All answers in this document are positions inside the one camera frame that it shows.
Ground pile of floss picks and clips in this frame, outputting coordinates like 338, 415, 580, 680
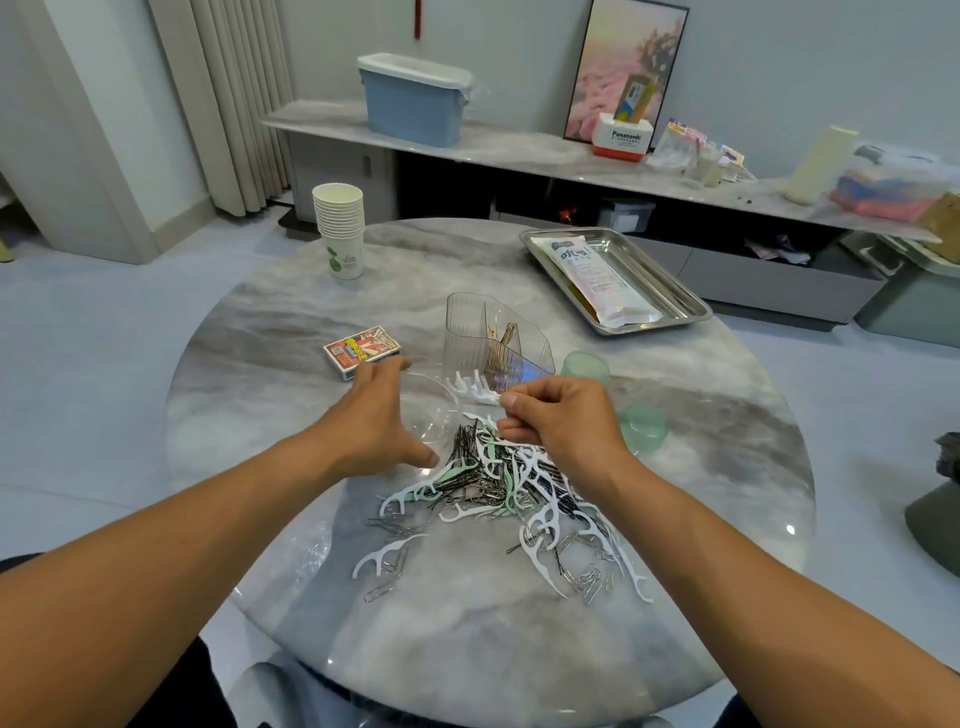
352, 318, 657, 606

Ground person's left hand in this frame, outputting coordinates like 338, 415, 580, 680
307, 355, 444, 485

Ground metal tray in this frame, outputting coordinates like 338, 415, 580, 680
520, 226, 714, 338

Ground person's right hand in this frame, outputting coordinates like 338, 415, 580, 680
495, 375, 647, 500

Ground cream paper roll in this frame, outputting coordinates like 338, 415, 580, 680
783, 124, 861, 207

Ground clear printed plastic bag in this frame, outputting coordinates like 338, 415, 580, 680
544, 235, 662, 332

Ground translucent green plastic cup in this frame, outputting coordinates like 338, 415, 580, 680
561, 349, 614, 386

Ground clear round plastic bowl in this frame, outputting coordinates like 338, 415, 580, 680
393, 372, 459, 452

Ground white box in cabinet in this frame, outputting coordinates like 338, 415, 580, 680
598, 201, 657, 236

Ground clear ribbed organizer box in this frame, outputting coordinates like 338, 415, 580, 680
444, 292, 557, 395

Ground clear storage box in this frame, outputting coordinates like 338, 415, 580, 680
829, 142, 960, 224

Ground grey cabinet with marble top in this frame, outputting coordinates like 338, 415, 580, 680
259, 99, 947, 329

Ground person's right forearm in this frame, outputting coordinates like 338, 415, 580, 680
600, 457, 960, 728

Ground small colourful box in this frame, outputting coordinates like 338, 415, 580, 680
616, 75, 659, 125

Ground cardboard box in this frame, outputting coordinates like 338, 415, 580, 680
922, 192, 960, 264

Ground group of white paper cups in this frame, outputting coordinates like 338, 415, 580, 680
312, 183, 368, 281

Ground framed pink picture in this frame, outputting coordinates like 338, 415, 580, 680
564, 0, 692, 144

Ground colourful matchbox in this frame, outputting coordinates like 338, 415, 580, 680
322, 325, 404, 378

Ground grey green storage bin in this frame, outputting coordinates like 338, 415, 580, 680
852, 232, 960, 350

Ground person's left forearm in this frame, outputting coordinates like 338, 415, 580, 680
0, 435, 354, 728

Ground pale green plastic lid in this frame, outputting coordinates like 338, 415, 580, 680
618, 402, 671, 456

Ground beige curtain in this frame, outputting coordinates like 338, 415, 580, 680
147, 0, 299, 219

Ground trash bin with black bag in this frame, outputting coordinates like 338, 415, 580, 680
904, 432, 960, 576

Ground white and red small box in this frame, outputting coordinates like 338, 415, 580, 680
591, 114, 656, 162

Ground blue storage box white lid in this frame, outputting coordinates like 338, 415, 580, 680
357, 52, 476, 149

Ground loose papers in cabinet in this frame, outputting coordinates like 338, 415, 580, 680
745, 237, 816, 266

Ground clear bag of snacks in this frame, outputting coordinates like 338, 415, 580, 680
648, 123, 704, 174

